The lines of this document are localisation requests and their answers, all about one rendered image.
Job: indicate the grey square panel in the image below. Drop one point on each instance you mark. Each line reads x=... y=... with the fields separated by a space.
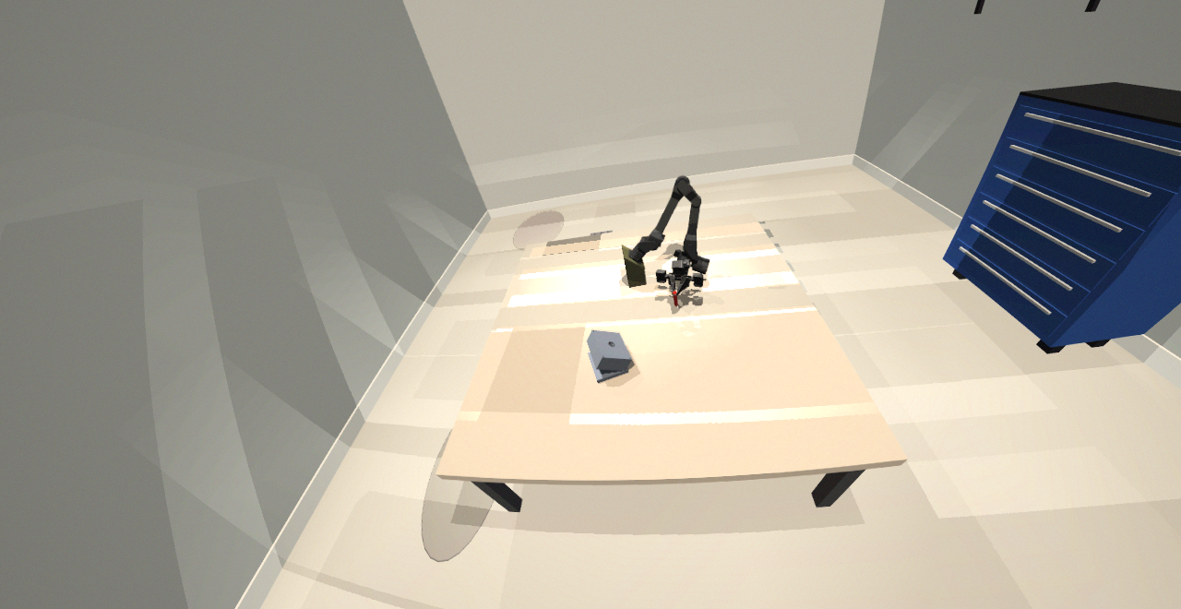
x=609 y=355

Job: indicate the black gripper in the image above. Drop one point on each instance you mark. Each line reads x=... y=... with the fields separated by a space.
x=681 y=276

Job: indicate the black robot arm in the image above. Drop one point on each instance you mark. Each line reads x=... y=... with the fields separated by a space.
x=651 y=242

